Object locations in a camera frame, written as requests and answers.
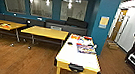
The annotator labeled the small black bowl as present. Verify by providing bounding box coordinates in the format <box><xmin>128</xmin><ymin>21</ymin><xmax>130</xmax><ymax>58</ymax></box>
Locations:
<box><xmin>67</xmin><ymin>41</ymin><xmax>74</xmax><ymax>46</ymax></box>

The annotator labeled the dark grey sofa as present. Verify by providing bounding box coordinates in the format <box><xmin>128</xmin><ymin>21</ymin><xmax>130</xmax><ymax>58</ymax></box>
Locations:
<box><xmin>43</xmin><ymin>13</ymin><xmax>90</xmax><ymax>36</ymax></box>

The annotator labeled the white rectangular panel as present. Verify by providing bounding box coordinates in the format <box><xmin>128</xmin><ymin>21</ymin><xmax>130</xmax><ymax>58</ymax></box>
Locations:
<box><xmin>49</xmin><ymin>25</ymin><xmax>64</xmax><ymax>31</ymax></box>

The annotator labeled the colourful board game box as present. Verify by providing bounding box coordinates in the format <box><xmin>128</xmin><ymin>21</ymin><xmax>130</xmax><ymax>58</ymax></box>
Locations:
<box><xmin>76</xmin><ymin>43</ymin><xmax>98</xmax><ymax>56</ymax></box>

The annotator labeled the white table with items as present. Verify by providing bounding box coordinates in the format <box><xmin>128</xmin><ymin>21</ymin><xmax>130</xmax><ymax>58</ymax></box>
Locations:
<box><xmin>52</xmin><ymin>31</ymin><xmax>107</xmax><ymax>74</ymax></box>

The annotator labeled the brown cardboard box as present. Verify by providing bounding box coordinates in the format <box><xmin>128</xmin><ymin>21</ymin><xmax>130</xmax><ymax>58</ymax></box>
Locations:
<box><xmin>105</xmin><ymin>40</ymin><xmax>120</xmax><ymax>51</ymax></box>

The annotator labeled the wooden door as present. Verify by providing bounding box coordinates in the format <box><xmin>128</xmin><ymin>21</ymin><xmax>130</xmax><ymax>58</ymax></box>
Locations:
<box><xmin>108</xmin><ymin>8</ymin><xmax>128</xmax><ymax>45</ymax></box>

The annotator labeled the small colourful item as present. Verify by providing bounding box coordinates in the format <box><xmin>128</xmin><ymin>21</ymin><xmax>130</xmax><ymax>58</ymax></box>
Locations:
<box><xmin>0</xmin><ymin>21</ymin><xmax>13</xmax><ymax>29</ymax></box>

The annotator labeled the interior wall window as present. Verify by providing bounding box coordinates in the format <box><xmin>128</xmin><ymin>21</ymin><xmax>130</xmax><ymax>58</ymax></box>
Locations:
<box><xmin>26</xmin><ymin>0</ymin><xmax>55</xmax><ymax>20</ymax></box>
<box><xmin>58</xmin><ymin>0</ymin><xmax>89</xmax><ymax>24</ymax></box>
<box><xmin>0</xmin><ymin>0</ymin><xmax>28</xmax><ymax>14</ymax></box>

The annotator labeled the yellow wall notice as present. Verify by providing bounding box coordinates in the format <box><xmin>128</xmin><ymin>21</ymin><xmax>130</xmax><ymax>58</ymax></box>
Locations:
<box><xmin>98</xmin><ymin>15</ymin><xmax>110</xmax><ymax>29</ymax></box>

